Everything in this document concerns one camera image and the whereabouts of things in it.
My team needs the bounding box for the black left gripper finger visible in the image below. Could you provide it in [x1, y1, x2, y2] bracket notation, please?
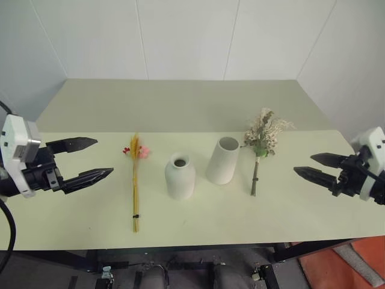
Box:
[61, 167, 115, 195]
[45, 137, 99, 155]

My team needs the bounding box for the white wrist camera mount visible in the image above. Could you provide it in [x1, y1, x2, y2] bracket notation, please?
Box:
[0, 113, 42, 199]
[350, 126, 385, 202]

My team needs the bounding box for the white tapered cylinder vase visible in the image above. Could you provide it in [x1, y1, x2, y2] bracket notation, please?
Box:
[205, 136, 241, 185]

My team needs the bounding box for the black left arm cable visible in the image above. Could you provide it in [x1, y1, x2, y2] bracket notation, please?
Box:
[0, 101, 17, 273]

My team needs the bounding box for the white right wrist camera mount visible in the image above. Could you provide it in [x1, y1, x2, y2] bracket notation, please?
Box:
[350, 126, 385, 202]

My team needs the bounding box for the white narrow-neck bottle vase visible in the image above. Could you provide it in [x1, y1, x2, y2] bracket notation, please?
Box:
[164, 152, 197, 200]

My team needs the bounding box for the beige dried flower bouquet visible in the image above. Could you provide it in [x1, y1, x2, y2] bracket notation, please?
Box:
[240, 107, 297, 197]

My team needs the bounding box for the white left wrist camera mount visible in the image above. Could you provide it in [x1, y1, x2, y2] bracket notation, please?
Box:
[0, 113, 42, 199]

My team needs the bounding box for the black metal table frame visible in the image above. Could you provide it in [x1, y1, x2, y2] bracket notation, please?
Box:
[17, 237, 366, 289]

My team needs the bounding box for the grey foam strip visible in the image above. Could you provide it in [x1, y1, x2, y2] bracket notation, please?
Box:
[332, 243, 385, 287]

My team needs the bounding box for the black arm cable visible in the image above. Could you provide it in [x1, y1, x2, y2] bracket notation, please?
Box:
[0, 101, 17, 273]
[357, 162, 385, 183]

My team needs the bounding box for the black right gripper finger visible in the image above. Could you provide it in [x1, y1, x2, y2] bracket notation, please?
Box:
[310, 152, 350, 168]
[293, 166, 339, 191]

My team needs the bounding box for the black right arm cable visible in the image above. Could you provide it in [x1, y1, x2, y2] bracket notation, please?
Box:
[357, 162, 385, 183]

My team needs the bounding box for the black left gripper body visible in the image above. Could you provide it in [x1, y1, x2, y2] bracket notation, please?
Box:
[21, 146, 66, 194]

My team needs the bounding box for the orange floor mat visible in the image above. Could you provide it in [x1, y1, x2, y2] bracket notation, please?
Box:
[297, 236, 385, 289]

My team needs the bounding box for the yellow dried wheat flower bunch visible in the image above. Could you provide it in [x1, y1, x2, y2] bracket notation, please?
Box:
[122, 132, 152, 234]

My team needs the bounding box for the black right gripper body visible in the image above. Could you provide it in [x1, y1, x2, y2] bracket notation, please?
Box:
[331, 154, 370, 197]

